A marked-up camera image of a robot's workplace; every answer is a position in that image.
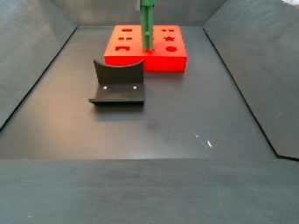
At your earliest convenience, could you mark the dark grey bin enclosure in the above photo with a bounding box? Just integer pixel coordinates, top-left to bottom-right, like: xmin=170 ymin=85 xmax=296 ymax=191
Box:
xmin=0 ymin=0 xmax=299 ymax=224

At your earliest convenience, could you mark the green three prong peg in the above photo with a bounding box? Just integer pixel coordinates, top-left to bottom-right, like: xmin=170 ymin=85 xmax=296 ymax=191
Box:
xmin=140 ymin=0 xmax=156 ymax=51

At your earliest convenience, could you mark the red shape sorter block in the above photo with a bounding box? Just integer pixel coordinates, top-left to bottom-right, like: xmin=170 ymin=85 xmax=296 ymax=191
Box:
xmin=104 ymin=24 xmax=188 ymax=73

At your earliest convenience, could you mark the black curved holder bracket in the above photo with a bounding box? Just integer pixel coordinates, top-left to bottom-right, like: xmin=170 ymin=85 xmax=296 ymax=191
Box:
xmin=88 ymin=60 xmax=145 ymax=105

